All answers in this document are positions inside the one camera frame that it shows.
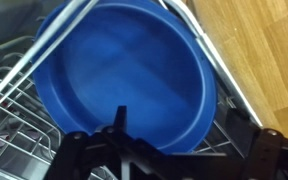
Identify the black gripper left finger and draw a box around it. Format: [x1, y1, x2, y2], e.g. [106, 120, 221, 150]
[44, 105, 172, 180]

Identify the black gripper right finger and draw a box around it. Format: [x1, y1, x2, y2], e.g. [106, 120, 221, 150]
[217, 107, 288, 180]

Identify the blue plate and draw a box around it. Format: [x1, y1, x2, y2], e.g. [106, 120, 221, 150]
[32, 0, 218, 155]

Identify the grey dish rack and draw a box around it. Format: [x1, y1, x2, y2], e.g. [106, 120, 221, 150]
[0, 0, 265, 180]

